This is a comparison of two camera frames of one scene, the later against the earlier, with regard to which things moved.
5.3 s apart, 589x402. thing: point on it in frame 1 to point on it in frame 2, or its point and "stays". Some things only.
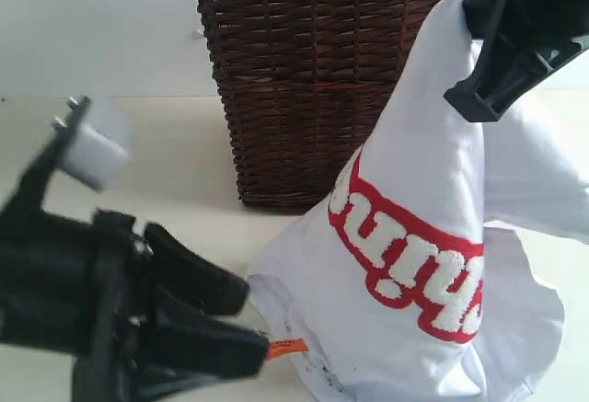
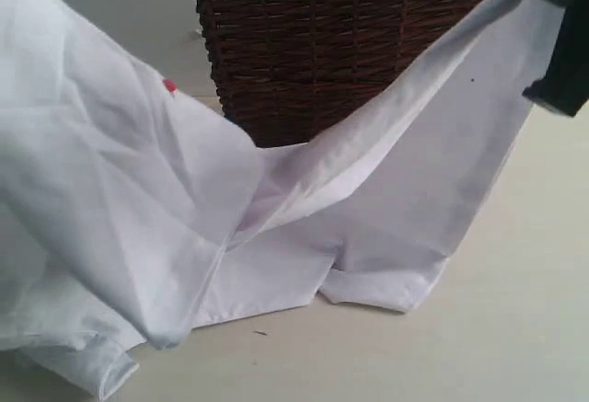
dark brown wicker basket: x=312 y=70 stays
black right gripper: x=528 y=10 to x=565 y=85
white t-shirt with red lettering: x=401 y=288 to x=131 y=213
